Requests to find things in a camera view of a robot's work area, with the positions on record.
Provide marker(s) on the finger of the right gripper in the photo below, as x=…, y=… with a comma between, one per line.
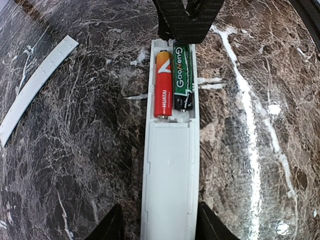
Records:
x=186, y=24

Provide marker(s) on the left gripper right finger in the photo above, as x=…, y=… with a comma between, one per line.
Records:
x=210, y=227

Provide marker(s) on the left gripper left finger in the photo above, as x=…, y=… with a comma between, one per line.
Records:
x=111, y=227

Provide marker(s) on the white remote control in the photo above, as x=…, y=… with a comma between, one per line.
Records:
x=171, y=166

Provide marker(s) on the green battery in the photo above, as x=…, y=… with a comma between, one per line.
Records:
x=183, y=78

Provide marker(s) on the red battery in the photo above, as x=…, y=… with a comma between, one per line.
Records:
x=163, y=97

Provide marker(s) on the white battery cover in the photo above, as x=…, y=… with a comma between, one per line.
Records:
x=33, y=85

